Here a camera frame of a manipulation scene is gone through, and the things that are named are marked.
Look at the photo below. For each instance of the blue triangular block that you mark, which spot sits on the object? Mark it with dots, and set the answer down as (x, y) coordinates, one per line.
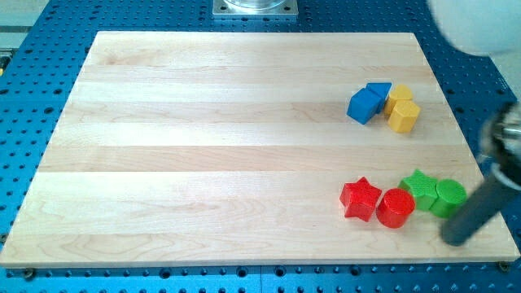
(381, 90)

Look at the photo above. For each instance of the red star block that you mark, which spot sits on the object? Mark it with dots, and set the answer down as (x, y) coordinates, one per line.
(359, 199)

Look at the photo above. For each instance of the wooden board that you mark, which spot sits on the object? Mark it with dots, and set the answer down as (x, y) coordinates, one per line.
(194, 149)

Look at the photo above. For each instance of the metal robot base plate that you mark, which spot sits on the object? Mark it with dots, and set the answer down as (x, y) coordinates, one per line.
(255, 9)

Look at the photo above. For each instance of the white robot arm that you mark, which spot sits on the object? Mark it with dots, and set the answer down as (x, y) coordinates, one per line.
(485, 28)

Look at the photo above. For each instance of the metal tool mount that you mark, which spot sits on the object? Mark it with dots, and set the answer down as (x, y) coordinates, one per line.
(500, 142)

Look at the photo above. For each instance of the green cylinder block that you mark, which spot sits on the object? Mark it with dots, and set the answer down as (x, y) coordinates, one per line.
(451, 196)

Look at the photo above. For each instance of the yellow hexagon block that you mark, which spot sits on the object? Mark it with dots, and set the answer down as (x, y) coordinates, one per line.
(403, 116)

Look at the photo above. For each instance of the red cylinder block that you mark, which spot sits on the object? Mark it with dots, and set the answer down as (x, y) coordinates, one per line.
(395, 208)

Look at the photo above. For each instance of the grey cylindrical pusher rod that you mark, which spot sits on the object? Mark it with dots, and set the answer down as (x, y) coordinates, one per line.
(490, 197)

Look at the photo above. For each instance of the yellow heart block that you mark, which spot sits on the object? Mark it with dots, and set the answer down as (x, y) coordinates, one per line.
(400, 92)

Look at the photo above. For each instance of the blue cube block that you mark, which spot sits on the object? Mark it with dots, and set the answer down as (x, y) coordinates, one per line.
(363, 105)

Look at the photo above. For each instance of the green star block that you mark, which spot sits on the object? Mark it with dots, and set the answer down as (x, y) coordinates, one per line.
(421, 187)

